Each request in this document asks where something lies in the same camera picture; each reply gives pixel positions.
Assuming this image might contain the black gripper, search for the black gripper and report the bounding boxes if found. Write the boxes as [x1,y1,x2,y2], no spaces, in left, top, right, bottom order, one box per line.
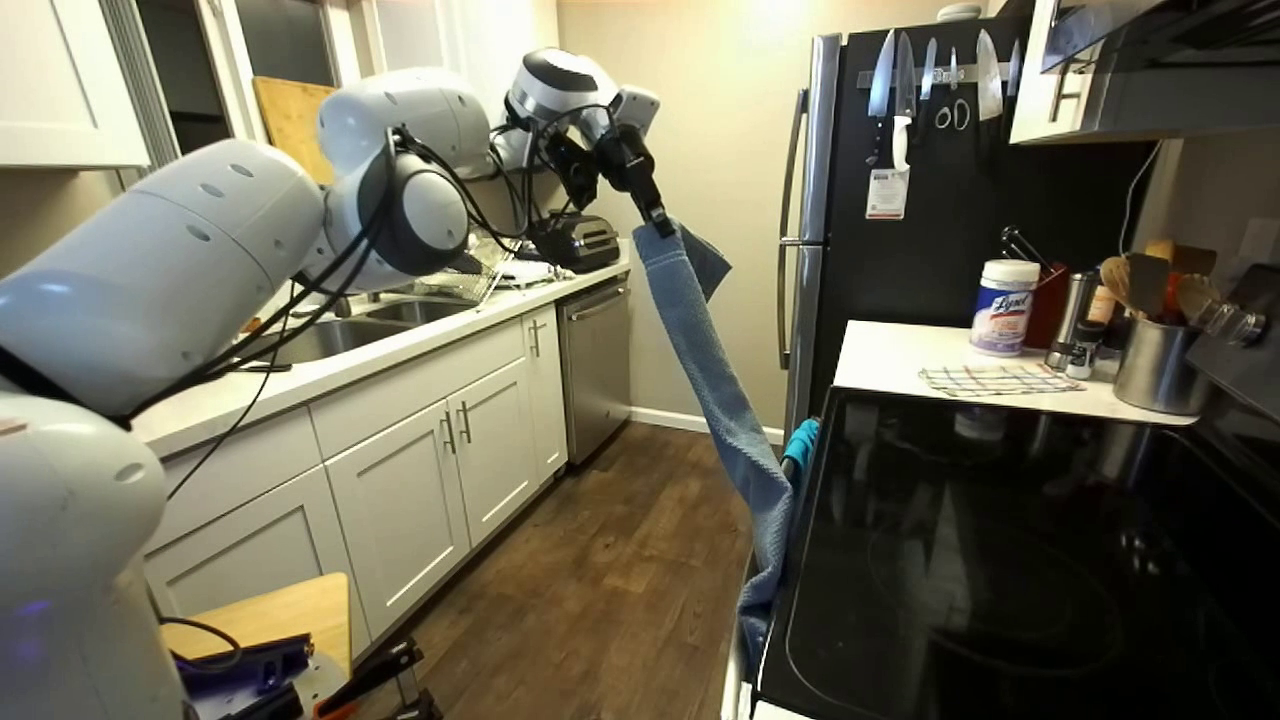
[585,114,679,239]

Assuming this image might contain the light blue towel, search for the light blue towel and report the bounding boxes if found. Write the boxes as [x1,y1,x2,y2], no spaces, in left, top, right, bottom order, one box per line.
[628,215,796,682]

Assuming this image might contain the turquoise white striped towel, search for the turquoise white striped towel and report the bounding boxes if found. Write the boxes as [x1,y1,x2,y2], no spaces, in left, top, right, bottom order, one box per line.
[780,415,826,483]

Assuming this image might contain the black steel oven range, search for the black steel oven range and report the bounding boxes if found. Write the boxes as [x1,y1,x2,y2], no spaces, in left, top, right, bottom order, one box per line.
[716,260,1280,720]

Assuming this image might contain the black countertop grill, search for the black countertop grill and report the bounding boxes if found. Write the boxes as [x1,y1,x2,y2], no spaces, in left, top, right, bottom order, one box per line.
[526,212,625,276]

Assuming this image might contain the steel dishwasher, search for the steel dishwasher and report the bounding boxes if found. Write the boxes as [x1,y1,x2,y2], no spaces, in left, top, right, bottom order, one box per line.
[556,283,635,472]

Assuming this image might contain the white paper tag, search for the white paper tag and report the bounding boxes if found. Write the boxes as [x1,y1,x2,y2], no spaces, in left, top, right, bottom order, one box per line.
[860,164,914,222]

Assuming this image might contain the white upper cabinet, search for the white upper cabinet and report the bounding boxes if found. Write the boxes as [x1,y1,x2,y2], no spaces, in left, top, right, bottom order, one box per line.
[1008,0,1115,148]
[0,0,154,170]
[445,0,565,84]

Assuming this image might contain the black refrigerator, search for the black refrigerator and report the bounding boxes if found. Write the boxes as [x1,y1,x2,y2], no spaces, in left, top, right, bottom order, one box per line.
[777,12,1164,435]

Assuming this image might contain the steel kitchen sink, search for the steel kitchen sink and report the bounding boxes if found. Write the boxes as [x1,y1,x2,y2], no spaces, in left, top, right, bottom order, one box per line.
[253,292,474,371]

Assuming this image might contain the white wipes canister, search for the white wipes canister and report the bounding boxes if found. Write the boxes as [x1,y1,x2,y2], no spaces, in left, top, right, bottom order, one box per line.
[967,255,1043,354]

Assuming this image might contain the wooden cutting board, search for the wooden cutting board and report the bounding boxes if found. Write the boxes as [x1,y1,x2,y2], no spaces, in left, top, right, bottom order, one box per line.
[253,77,336,184]

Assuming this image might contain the white grid trivet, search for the white grid trivet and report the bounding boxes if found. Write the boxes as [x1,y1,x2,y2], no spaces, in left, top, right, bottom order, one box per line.
[916,359,1090,399]

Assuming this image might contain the white sink base cabinets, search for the white sink base cabinets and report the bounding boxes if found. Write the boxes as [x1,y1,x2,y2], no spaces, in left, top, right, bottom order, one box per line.
[132,299,571,655]

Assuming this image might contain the orange brown spice bottle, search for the orange brown spice bottle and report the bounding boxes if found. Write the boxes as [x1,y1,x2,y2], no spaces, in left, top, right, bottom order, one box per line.
[1020,264,1071,350]

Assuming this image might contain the steel pepper grinder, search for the steel pepper grinder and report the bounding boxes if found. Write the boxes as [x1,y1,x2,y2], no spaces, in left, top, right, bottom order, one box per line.
[1052,268,1106,377]

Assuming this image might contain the white framed window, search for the white framed window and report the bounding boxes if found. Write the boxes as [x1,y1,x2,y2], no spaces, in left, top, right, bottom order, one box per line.
[95,0,391,154]

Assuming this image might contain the steel utensil holder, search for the steel utensil holder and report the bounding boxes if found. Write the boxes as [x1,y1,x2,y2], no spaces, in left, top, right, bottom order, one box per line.
[1112,314,1203,415]

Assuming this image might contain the steel range hood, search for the steel range hood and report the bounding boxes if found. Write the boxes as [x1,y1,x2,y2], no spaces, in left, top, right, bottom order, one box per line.
[1064,0,1280,145]

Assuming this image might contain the light wooden board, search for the light wooden board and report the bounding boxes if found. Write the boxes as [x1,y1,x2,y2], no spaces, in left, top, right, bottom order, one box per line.
[155,570,355,682]

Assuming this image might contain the black orange clamp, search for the black orange clamp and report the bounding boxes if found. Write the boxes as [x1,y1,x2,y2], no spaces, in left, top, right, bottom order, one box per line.
[311,636,437,720]

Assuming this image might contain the blue purple box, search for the blue purple box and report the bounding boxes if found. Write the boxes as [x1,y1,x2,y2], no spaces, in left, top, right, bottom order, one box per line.
[175,633,317,720]

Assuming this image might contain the white handled knife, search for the white handled knife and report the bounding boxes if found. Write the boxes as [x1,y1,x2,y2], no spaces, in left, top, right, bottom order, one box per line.
[891,30,919,170]

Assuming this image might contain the black handled scissors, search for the black handled scissors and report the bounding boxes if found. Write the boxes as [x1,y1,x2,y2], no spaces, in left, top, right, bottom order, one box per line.
[934,42,976,135]

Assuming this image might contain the black cable bundle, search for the black cable bundle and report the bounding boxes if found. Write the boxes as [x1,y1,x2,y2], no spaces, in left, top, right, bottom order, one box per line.
[155,122,535,512]

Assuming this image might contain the steel oven door handle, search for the steel oven door handle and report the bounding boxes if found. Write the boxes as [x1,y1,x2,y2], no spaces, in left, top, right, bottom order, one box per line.
[716,652,761,720]

